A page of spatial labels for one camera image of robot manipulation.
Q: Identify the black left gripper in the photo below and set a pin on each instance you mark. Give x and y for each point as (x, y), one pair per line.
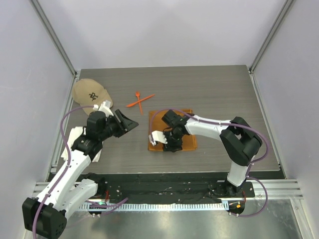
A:
(128, 124)

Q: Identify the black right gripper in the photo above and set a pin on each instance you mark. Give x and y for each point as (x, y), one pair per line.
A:
(171, 147)

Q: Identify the orange cloth napkin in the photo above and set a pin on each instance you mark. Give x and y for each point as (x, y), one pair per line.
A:
(189, 142)

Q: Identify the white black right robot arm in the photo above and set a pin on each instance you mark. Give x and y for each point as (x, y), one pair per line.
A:
(240, 143)

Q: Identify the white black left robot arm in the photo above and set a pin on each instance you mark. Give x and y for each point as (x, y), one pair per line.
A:
(47, 214)

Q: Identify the orange plastic fork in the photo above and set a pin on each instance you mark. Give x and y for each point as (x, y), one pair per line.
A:
(139, 103)

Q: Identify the beige baseball cap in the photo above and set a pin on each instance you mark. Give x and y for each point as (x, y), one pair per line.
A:
(88, 92)

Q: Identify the white folded towel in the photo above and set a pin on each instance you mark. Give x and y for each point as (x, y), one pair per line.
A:
(74, 134)

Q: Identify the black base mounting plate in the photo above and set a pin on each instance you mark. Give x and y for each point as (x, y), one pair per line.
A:
(116, 186)

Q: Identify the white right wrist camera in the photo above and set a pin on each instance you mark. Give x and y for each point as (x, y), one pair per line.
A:
(156, 137)

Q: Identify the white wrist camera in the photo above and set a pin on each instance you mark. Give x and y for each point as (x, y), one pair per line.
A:
(104, 107)
(156, 137)

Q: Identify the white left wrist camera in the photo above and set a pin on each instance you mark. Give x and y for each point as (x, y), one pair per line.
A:
(104, 107)

